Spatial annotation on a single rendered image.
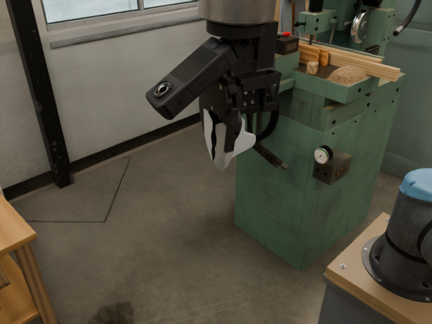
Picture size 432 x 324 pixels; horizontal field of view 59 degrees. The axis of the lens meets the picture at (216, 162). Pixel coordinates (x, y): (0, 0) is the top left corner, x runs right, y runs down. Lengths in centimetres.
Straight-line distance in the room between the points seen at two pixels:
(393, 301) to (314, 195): 64
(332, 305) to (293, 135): 65
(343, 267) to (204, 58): 74
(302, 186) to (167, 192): 96
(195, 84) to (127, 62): 206
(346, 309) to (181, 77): 85
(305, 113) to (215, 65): 100
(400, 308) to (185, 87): 77
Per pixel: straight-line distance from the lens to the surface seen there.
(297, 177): 156
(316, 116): 140
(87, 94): 240
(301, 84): 141
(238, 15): 44
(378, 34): 159
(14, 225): 138
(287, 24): 240
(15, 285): 169
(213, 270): 180
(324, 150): 135
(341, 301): 113
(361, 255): 111
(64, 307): 179
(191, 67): 46
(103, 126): 252
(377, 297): 103
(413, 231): 95
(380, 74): 143
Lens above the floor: 134
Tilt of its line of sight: 32 degrees down
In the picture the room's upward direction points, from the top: straight up
